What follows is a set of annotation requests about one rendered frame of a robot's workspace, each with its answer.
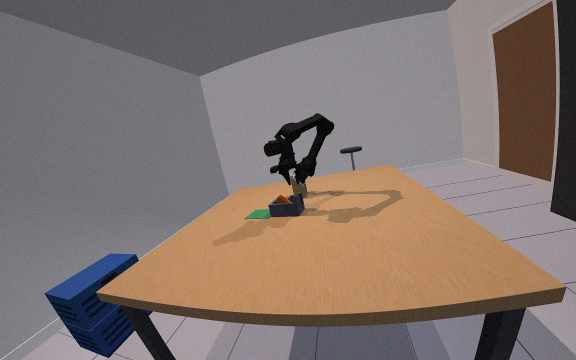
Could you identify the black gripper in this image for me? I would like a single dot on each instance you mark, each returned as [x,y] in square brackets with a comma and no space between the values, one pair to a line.
[298,167]

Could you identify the orange-brown l-shaped part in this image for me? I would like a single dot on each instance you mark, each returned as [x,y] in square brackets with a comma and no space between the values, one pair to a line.
[281,200]

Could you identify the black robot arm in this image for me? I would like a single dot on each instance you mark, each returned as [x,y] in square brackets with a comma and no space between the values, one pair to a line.
[291,132]

